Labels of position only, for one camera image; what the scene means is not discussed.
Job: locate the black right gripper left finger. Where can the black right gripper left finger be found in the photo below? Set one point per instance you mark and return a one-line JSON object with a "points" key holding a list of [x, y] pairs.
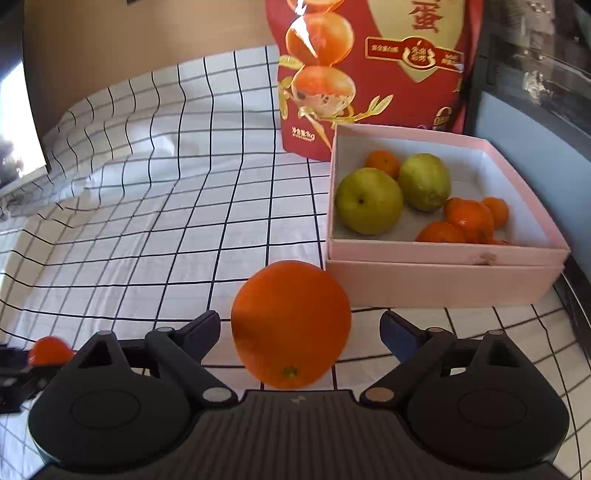
{"points": [[178, 354]]}

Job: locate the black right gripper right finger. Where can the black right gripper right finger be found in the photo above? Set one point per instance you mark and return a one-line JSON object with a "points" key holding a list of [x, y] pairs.
{"points": [[418, 351]]}

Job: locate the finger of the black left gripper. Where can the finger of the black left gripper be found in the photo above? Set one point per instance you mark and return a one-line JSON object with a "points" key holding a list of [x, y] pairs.
{"points": [[20, 381]]}

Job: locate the small red orange mandarin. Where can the small red orange mandarin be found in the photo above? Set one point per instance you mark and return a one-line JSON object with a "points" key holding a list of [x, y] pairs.
{"points": [[48, 352]]}

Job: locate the large navel orange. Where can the large navel orange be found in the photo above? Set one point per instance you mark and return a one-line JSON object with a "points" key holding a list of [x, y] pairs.
{"points": [[290, 322]]}

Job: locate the yellow green pear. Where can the yellow green pear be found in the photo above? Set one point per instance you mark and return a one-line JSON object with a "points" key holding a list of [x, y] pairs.
{"points": [[369, 201]]}

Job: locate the yellow green lemon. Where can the yellow green lemon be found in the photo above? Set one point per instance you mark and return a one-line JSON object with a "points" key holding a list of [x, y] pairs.
{"points": [[425, 182]]}

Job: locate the pink white gift box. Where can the pink white gift box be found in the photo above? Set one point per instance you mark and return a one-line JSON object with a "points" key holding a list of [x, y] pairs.
{"points": [[391, 269]]}

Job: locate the white black checkered tablecloth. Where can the white black checkered tablecloth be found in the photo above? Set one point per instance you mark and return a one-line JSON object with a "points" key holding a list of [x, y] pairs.
{"points": [[166, 192]]}

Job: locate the small mandarin in box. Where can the small mandarin in box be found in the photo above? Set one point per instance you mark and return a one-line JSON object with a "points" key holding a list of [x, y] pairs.
{"points": [[385, 161]]}

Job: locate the monitor screen at left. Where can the monitor screen at left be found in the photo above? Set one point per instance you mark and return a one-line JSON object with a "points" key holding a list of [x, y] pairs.
{"points": [[22, 158]]}

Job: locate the glass panel computer case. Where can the glass panel computer case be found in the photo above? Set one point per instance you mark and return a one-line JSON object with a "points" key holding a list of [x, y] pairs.
{"points": [[531, 98]]}

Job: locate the red quail egg snack bag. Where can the red quail egg snack bag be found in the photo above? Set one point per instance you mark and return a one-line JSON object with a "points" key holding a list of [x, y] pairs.
{"points": [[393, 63]]}

